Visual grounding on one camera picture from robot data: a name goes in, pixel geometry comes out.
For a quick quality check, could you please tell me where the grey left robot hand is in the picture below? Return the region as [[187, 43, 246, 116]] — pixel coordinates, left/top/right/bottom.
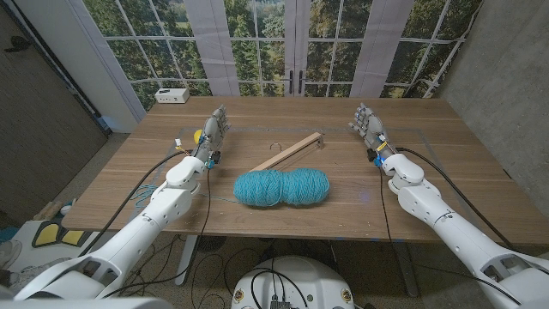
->
[[192, 105, 232, 161]]

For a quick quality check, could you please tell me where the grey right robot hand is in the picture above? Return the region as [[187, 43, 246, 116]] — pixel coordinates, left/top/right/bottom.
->
[[347, 101, 398, 161]]

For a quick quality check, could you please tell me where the wooden rod with metal hook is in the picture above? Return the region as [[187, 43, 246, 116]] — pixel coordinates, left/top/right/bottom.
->
[[250, 131, 326, 173]]

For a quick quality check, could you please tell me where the teal yarn skein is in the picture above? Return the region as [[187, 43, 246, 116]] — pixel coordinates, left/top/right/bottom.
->
[[130, 167, 331, 209]]

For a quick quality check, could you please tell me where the white power strip box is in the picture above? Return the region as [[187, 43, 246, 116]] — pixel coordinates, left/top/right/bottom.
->
[[154, 88, 191, 105]]

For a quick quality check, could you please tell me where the printed window backdrop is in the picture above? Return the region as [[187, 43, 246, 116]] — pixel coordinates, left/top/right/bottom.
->
[[83, 0, 484, 112]]

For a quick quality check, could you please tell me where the round black floor fan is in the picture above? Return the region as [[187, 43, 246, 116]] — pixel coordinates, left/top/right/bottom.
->
[[195, 235, 227, 253]]

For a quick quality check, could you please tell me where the white table leg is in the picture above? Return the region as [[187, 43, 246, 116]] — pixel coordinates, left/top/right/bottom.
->
[[174, 234, 199, 287]]

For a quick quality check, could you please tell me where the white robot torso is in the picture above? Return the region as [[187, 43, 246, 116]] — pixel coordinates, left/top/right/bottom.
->
[[231, 256, 356, 309]]

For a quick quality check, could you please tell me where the wooden floor block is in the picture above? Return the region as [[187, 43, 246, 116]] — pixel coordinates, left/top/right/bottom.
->
[[33, 200, 64, 221]]

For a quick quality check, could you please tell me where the yellow black foot pedal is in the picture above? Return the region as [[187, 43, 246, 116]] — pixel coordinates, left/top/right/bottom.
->
[[32, 221, 94, 249]]

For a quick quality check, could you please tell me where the white floor board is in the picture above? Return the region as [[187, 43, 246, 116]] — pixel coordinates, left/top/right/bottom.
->
[[0, 221, 104, 284]]

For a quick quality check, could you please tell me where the grey sneaker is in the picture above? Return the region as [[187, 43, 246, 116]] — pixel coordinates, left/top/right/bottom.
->
[[0, 239, 22, 270]]

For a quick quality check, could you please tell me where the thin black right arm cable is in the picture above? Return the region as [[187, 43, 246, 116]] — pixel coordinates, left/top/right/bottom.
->
[[377, 165, 523, 305]]

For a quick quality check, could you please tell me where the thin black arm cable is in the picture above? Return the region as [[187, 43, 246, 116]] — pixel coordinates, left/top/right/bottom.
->
[[377, 165, 523, 305], [102, 167, 212, 300]]

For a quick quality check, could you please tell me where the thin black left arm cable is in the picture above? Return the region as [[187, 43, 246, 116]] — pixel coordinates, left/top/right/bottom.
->
[[102, 167, 212, 300]]

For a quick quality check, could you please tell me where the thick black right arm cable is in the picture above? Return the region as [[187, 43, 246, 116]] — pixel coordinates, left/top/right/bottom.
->
[[395, 147, 516, 251]]

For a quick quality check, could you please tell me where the black floor cable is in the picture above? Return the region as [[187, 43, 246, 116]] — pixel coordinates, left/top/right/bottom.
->
[[106, 235, 275, 309]]

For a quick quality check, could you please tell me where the black torso cable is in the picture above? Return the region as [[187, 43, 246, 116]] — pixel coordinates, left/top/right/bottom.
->
[[250, 257, 310, 309]]

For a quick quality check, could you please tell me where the black wall hook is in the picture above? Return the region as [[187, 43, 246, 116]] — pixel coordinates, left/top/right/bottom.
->
[[3, 35, 32, 53]]

